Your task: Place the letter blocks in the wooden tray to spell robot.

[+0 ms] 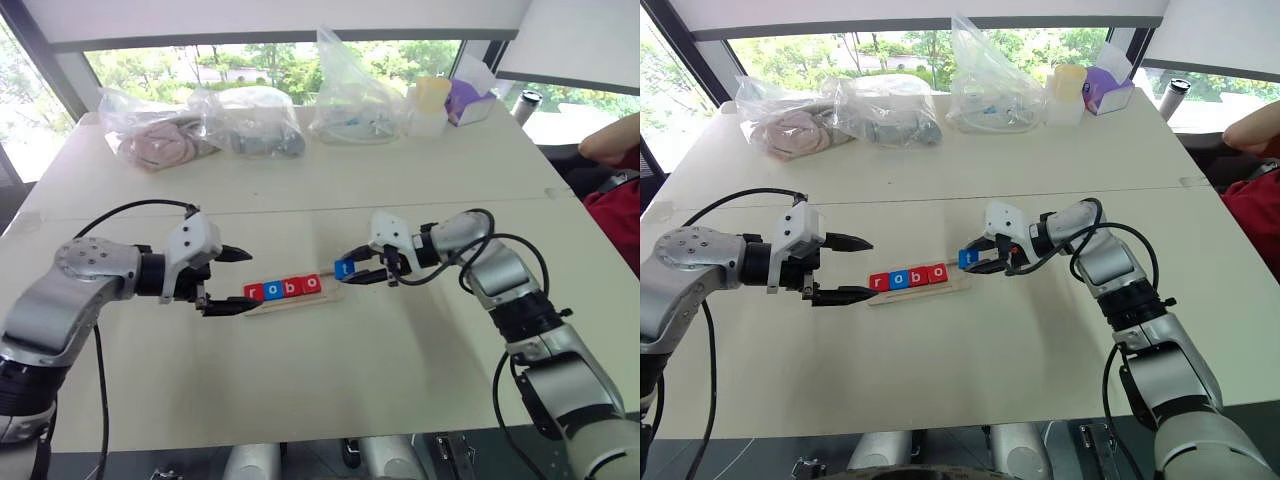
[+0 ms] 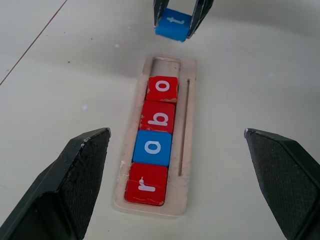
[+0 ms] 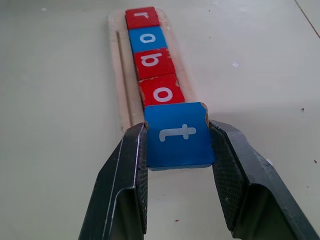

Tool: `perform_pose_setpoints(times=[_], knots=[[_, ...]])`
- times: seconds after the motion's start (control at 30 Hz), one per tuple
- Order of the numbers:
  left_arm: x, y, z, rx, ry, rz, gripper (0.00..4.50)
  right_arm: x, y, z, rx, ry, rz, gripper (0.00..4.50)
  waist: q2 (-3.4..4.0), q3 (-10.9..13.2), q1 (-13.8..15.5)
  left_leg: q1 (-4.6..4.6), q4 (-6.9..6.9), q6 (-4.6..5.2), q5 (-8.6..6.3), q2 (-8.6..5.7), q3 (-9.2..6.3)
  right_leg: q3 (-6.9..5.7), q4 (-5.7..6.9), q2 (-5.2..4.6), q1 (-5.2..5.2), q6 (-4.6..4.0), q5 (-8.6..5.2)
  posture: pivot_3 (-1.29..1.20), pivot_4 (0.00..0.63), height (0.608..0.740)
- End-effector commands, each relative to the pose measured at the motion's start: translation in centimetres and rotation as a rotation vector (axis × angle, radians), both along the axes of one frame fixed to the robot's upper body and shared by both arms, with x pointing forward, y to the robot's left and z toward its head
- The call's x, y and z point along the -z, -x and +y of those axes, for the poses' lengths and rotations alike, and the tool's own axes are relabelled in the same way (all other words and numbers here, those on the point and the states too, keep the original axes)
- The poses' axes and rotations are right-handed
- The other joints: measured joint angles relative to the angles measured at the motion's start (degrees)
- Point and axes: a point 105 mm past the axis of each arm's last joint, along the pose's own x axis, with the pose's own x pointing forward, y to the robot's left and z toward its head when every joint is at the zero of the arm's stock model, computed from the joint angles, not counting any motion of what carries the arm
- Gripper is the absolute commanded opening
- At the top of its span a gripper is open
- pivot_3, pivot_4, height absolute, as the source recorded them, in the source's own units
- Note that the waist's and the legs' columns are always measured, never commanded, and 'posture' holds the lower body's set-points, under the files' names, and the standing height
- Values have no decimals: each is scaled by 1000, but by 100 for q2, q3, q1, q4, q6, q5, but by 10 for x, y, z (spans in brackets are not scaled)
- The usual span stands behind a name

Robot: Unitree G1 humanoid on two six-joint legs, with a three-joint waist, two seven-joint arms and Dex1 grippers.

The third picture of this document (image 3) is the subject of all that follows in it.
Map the red tile letter b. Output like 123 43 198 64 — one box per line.
132 47 176 82

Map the blue tile letter t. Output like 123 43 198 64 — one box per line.
143 101 216 172

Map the red tile letter r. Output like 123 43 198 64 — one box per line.
124 6 161 31

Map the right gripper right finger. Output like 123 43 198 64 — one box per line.
208 119 320 240

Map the red tile letter o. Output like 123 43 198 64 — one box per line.
137 73 186 109

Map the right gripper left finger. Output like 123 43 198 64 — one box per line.
77 122 149 240

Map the blue tile letter o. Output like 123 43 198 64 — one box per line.
127 25 168 52

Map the wooden letter tray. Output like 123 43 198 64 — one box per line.
107 8 197 134

